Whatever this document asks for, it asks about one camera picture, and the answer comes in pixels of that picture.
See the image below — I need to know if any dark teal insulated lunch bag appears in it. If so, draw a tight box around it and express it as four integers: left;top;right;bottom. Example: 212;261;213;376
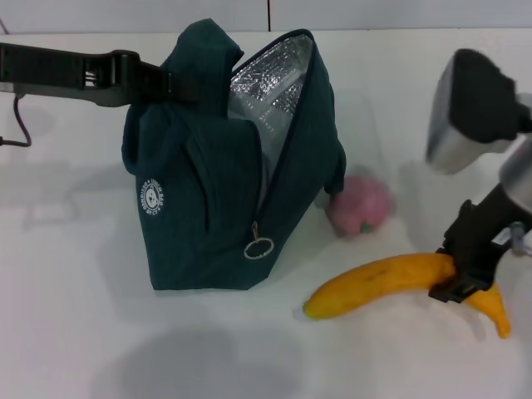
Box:
120;18;347;292

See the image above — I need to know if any grey left gripper cable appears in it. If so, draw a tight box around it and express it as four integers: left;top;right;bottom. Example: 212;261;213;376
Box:
0;95;33;149

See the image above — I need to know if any yellow toy banana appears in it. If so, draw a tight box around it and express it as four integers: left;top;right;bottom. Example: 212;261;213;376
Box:
302;253;512;340

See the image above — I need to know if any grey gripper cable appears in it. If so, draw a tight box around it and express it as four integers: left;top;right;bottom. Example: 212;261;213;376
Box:
509;222;532;255
0;95;33;149

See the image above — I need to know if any pink toy peach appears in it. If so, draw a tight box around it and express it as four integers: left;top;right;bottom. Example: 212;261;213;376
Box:
330;174;394;239

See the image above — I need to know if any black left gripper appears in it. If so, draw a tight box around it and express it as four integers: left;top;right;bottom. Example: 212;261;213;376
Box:
0;43;203;108

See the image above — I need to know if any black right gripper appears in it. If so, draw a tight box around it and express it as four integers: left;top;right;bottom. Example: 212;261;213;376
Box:
428;185;525;305

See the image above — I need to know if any clear plastic food container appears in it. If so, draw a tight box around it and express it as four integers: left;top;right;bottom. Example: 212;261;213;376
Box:
227;72;307;167

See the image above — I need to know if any grey right gripper cable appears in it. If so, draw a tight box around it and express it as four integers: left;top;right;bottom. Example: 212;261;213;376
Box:
509;222;532;255

